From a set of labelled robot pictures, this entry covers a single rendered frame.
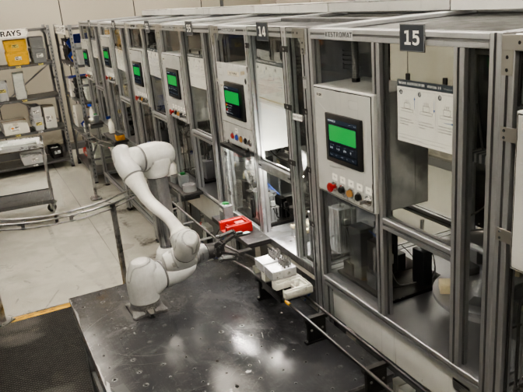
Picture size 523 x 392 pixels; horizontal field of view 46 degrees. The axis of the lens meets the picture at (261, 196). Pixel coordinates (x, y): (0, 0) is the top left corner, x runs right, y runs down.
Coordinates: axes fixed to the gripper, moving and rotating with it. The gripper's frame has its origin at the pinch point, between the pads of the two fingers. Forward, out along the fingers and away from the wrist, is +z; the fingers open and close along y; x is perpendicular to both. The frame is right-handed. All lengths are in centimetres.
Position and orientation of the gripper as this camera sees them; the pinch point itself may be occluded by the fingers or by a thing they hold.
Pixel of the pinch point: (244, 242)
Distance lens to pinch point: 298.9
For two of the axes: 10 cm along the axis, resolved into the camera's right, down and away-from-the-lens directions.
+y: -0.8, -9.5, -3.1
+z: 9.0, -2.1, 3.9
